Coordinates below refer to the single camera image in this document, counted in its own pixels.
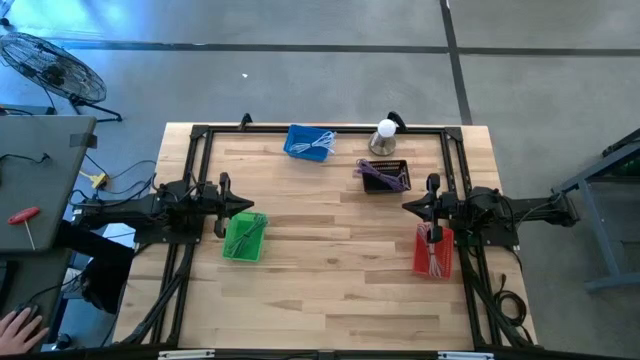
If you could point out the black computer mouse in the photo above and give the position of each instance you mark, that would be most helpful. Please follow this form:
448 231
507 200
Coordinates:
29 308

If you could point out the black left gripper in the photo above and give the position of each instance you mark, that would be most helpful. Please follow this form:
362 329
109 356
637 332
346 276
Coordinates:
223 182

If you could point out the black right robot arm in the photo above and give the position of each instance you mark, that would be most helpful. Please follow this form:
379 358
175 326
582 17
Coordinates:
530 210

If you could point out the grey desk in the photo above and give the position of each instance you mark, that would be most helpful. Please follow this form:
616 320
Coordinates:
45 170

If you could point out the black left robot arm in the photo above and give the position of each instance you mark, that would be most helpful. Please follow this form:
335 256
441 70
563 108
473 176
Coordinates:
130 210

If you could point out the workbench with blue-grey legs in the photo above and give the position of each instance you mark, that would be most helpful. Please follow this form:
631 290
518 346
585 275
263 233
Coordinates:
596 220

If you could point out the blue plastic basket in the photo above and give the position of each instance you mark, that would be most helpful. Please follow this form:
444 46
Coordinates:
305 156

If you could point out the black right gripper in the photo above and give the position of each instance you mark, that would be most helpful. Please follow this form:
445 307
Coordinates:
434 182

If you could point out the person's hand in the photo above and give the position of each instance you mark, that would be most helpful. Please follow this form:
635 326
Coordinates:
17 335

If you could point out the silver frame bracket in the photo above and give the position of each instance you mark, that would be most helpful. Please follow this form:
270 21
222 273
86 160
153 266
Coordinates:
465 355
185 354

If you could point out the red plastic basket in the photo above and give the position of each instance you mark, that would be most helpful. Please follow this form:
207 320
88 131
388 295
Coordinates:
447 260

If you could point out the yellow power plug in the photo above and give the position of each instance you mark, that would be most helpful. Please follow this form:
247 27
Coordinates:
98 180

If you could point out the black floor fan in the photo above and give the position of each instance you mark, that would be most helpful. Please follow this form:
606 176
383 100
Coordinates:
52 70

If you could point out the black aluminium table frame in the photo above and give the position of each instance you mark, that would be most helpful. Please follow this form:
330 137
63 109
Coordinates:
250 129

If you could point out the black plastic basket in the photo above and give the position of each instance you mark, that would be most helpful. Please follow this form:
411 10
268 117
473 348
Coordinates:
380 189

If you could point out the green plastic basket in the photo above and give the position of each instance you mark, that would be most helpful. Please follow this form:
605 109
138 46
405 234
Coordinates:
232 255

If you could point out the person's leg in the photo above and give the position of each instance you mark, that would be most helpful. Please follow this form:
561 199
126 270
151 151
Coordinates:
105 270

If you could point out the black table clamp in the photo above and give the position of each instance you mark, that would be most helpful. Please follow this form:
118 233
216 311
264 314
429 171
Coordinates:
245 119
399 120

